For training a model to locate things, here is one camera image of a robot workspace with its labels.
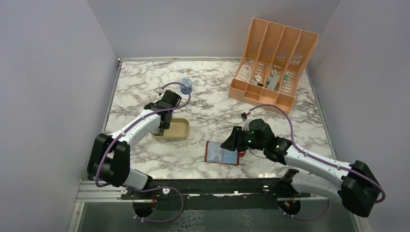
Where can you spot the small items in organizer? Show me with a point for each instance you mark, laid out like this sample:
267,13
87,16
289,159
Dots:
267,79

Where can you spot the blue round tin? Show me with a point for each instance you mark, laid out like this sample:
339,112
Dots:
186,85

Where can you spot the red leather card holder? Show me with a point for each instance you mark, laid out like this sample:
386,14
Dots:
229,157

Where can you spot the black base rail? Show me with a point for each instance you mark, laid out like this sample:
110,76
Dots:
213,194

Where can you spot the orange plastic file organizer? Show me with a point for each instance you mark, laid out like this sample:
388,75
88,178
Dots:
269,44

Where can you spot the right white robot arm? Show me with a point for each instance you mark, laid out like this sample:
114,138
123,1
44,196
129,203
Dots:
354,185

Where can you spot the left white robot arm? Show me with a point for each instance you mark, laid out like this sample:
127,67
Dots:
110,159

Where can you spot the white striped card in organizer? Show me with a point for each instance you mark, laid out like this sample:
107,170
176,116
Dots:
244,73

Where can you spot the beige oval tray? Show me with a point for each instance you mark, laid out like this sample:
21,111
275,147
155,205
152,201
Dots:
179,130

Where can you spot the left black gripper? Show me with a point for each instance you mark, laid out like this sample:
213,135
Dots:
165,126

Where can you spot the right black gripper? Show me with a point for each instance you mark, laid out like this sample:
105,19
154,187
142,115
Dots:
234,141

